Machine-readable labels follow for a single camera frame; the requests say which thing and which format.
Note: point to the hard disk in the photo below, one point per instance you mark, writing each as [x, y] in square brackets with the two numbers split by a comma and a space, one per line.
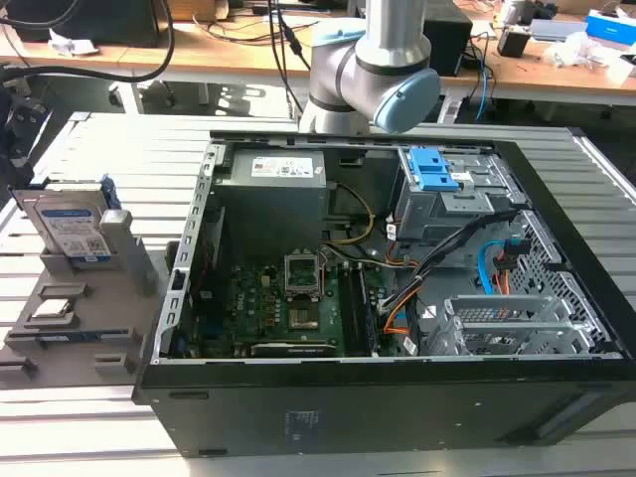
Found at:
[64, 218]

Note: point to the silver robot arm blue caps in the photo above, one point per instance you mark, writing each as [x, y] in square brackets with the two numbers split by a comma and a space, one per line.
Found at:
[363, 69]

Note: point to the grey metal disk bay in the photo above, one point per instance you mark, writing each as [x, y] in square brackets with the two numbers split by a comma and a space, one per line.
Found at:
[502, 323]

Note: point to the silver CPU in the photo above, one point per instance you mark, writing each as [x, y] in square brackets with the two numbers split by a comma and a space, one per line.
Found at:
[52, 309]

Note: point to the wooden desk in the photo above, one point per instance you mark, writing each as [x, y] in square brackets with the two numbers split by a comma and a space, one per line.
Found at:
[546, 74]
[213, 54]

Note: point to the grey parts rack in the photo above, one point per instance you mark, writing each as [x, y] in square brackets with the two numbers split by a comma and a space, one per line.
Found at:
[99, 318]

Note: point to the RAM stick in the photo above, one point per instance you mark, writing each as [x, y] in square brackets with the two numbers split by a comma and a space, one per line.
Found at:
[64, 337]

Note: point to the grey power supply unit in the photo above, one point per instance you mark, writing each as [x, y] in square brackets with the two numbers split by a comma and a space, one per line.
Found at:
[273, 199]

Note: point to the green motherboard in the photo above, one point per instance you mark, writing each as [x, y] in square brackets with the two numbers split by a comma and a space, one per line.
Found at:
[258, 308]

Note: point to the CPU socket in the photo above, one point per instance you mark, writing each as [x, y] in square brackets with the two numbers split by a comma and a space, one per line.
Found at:
[302, 273]

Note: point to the square chipset heat sink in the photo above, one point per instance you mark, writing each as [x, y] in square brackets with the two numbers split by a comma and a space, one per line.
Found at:
[303, 318]

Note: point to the black graphics card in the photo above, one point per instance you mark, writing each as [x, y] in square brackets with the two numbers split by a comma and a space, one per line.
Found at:
[293, 349]

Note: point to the black RAM slot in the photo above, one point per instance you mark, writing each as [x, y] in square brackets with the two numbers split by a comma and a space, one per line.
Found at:
[355, 313]

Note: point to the blue drive latch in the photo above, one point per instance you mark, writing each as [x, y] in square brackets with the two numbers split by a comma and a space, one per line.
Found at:
[432, 169]

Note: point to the grey metal drive cage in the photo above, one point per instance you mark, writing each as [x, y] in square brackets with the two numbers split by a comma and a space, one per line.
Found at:
[447, 208]

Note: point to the black speaker box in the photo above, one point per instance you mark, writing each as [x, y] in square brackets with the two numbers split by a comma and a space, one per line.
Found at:
[447, 40]

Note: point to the black open PC case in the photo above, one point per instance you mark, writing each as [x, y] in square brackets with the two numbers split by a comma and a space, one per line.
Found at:
[348, 417]

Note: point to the small black box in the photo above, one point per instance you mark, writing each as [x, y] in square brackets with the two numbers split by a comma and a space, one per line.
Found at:
[513, 42]

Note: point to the black power connector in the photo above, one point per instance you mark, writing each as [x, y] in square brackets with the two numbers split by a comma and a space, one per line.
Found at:
[509, 253]

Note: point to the grey laptop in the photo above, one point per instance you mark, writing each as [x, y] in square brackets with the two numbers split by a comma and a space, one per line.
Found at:
[559, 30]

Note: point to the white plastic bag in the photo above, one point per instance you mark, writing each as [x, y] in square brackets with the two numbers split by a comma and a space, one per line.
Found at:
[581, 49]

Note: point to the blue and white box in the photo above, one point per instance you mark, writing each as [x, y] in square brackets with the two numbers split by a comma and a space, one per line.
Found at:
[608, 27]

